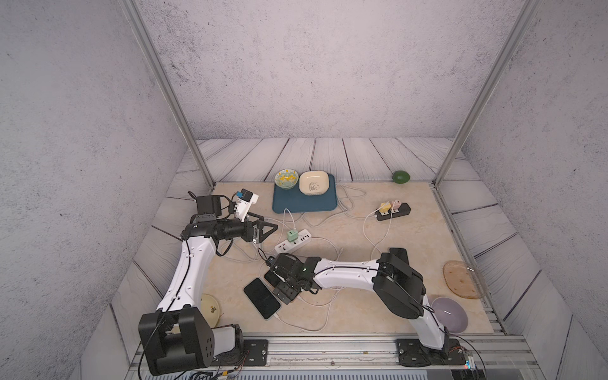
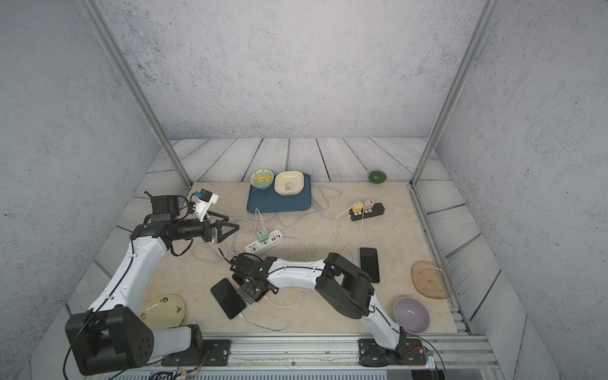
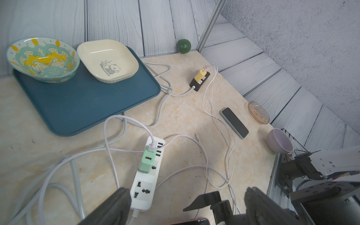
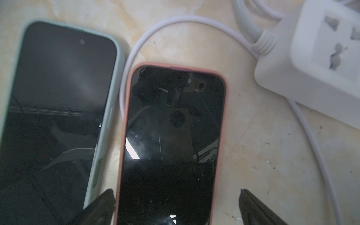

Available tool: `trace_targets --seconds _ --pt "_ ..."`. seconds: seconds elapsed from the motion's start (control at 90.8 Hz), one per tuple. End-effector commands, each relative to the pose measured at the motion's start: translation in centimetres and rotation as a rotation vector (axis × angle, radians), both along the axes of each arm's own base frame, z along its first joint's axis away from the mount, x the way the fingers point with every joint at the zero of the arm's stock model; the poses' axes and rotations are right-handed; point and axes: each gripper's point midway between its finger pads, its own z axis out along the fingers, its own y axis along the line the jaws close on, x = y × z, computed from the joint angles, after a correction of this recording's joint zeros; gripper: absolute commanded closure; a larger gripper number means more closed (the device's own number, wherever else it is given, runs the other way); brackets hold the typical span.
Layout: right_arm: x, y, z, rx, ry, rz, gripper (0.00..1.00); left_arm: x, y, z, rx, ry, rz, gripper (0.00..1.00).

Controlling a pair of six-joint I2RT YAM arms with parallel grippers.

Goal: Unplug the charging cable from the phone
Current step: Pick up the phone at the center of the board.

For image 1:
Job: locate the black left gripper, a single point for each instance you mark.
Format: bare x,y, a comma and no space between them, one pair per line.
255,236

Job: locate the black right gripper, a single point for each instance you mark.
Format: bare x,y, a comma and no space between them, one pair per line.
286,294

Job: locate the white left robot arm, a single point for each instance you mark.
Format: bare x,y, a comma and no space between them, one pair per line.
177,338

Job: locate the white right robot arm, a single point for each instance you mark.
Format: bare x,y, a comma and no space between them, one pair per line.
399,286

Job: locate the white black-screen phone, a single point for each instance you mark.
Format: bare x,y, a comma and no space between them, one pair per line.
262,298

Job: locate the green usb charger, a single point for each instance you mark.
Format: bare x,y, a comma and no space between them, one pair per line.
292,235

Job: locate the dark teal tray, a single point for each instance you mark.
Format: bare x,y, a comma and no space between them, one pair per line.
297,202

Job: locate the white power strip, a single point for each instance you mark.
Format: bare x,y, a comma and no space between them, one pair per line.
290,247

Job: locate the patterned teal yellow bowl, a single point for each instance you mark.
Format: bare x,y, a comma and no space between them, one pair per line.
286,179

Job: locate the cream square panda bowl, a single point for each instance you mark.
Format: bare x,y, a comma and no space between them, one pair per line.
314,183

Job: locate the cream yellow plate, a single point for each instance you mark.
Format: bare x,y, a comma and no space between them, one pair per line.
210,309

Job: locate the yellow usb charger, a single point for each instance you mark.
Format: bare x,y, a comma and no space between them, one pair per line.
385,208

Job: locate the pink usb charger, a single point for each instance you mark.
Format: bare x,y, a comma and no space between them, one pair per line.
395,206

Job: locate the black power strip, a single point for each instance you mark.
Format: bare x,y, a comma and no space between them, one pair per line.
403,211

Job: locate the green lime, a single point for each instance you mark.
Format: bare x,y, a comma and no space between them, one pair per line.
401,177

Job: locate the purple plate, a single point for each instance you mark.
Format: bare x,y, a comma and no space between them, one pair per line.
451,314

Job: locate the brown glass plate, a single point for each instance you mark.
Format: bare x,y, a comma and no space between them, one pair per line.
462,280

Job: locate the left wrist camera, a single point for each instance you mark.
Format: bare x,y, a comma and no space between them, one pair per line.
245,200

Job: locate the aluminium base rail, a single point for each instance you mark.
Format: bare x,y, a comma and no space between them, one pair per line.
343,356

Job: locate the aluminium frame post left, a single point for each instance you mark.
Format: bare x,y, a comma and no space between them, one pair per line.
150,53

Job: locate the aluminium frame post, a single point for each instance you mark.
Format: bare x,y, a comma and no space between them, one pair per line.
150,53
509,48

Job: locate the aluminium frame post right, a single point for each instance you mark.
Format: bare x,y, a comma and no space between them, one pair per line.
509,48

